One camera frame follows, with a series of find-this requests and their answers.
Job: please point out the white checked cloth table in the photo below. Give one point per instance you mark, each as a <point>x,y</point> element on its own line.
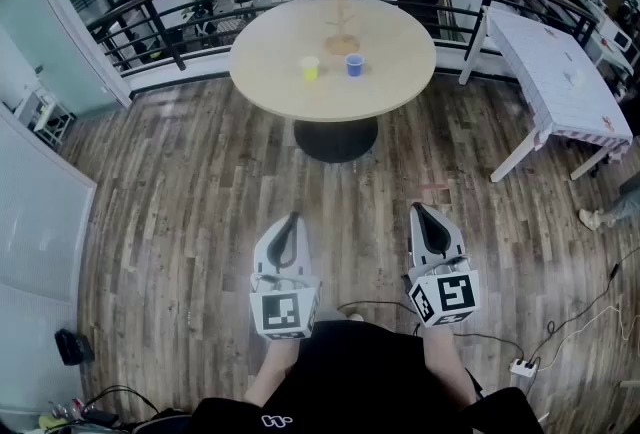
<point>550,67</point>

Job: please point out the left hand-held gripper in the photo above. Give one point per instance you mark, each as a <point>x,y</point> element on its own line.
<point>282,312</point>

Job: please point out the yellow cup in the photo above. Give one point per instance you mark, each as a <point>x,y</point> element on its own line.
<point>310,69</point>

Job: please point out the black round table base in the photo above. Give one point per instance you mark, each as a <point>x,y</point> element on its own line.
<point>335,139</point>

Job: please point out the person's right forearm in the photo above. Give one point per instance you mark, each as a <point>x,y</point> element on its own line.
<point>447,357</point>

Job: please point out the blue cup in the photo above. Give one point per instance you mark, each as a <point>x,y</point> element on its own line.
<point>354,66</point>

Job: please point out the wooden cup stand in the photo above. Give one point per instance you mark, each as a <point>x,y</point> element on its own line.
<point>342,44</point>

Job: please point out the black floor device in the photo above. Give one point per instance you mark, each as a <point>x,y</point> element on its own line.
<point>74,347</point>

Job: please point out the frosted glass partition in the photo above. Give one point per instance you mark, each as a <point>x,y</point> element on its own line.
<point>45,37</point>

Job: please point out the white slatted panel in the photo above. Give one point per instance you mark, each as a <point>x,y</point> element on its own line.
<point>40,212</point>

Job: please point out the small white shelf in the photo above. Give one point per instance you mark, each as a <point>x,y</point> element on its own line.
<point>47,114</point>

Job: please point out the person's black shirt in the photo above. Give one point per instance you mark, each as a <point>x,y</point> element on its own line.
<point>360,372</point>

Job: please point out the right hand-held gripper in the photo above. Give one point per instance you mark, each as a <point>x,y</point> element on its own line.
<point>452,294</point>

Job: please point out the person's left forearm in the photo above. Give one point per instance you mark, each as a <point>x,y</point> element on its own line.
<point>272,367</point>

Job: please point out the white power strip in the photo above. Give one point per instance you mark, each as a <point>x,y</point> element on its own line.
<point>523,366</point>

